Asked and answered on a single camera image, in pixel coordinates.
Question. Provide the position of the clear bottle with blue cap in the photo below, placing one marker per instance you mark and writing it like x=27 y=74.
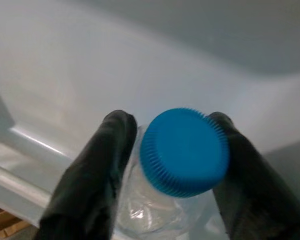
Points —
x=185 y=150

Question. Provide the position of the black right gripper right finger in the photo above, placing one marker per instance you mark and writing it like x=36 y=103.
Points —
x=260 y=200

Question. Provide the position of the grey fridge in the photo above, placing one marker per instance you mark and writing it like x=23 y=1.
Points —
x=65 y=75

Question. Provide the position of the brown wooden stand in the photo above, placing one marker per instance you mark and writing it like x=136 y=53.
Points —
x=5 y=225

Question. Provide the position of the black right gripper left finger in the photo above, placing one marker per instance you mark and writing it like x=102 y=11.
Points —
x=90 y=175

